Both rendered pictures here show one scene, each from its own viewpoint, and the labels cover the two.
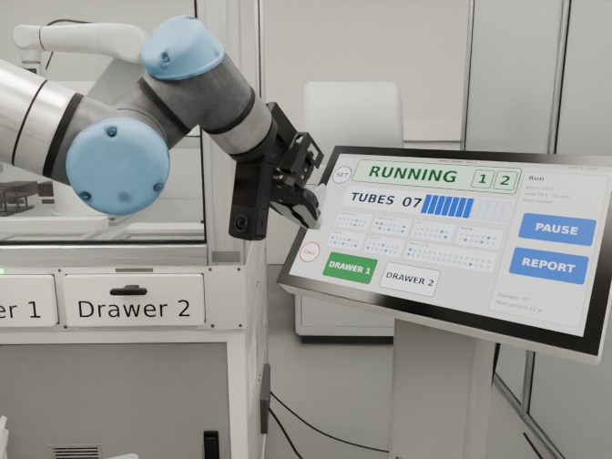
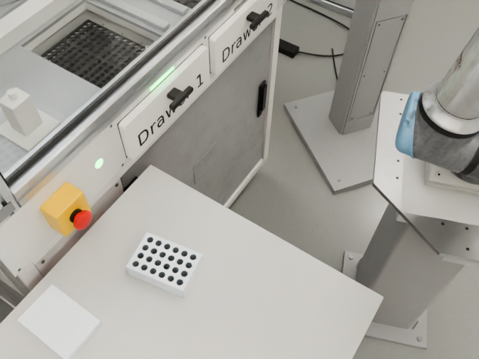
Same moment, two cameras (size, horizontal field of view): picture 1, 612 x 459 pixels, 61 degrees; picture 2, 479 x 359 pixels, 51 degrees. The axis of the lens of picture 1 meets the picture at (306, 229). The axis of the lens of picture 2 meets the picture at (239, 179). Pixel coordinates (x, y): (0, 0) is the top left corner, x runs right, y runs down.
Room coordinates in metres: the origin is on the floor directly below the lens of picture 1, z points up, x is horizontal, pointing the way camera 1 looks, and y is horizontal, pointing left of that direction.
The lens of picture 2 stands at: (0.48, 1.24, 1.70)
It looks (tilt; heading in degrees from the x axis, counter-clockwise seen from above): 55 degrees down; 303
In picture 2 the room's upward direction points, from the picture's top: 2 degrees clockwise
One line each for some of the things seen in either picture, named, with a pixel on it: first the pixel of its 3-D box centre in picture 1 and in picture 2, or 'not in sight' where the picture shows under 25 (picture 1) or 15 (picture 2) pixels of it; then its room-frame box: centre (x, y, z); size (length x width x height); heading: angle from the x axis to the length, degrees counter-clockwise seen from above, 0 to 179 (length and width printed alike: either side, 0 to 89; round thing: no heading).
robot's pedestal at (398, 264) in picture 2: not in sight; (414, 248); (0.43, 0.39, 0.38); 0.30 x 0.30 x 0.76; 22
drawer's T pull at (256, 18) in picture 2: (130, 290); (254, 18); (1.03, 0.36, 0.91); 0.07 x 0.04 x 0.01; 91
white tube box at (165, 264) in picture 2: not in sight; (165, 264); (0.84, 0.96, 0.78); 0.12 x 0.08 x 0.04; 11
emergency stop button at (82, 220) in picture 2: not in sight; (80, 219); (0.99, 1.01, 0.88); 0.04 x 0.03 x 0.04; 91
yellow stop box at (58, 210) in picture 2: not in sight; (68, 210); (1.02, 1.01, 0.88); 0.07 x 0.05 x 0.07; 91
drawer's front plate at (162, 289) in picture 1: (135, 300); (245, 24); (1.05, 0.36, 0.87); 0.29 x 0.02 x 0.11; 91
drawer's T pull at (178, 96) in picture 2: not in sight; (177, 95); (1.02, 0.68, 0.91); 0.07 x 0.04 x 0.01; 91
